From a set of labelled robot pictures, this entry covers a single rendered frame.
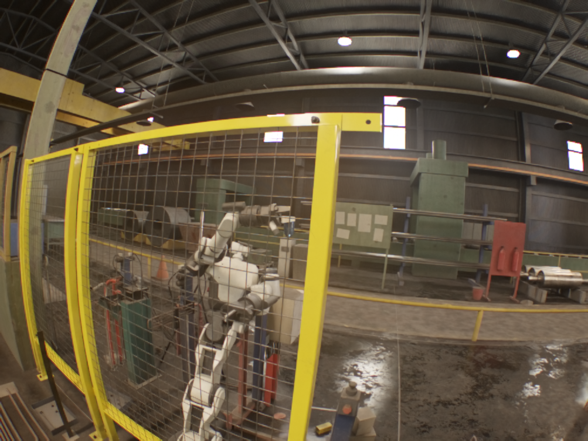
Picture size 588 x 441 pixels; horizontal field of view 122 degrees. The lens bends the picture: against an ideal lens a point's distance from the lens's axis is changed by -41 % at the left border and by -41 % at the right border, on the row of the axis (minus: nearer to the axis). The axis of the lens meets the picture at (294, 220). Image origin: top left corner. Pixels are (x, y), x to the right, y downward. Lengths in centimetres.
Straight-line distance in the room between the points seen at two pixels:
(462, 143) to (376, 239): 969
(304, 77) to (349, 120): 945
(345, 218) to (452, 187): 408
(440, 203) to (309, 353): 858
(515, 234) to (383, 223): 343
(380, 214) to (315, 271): 596
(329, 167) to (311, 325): 39
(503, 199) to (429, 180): 704
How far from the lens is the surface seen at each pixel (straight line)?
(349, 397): 154
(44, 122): 287
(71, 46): 315
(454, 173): 936
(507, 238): 732
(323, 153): 67
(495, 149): 1570
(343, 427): 171
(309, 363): 75
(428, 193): 910
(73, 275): 162
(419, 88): 407
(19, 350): 296
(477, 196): 1484
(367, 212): 661
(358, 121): 74
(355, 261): 963
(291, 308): 208
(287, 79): 1038
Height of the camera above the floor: 157
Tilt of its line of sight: 1 degrees down
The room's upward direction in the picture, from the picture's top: 5 degrees clockwise
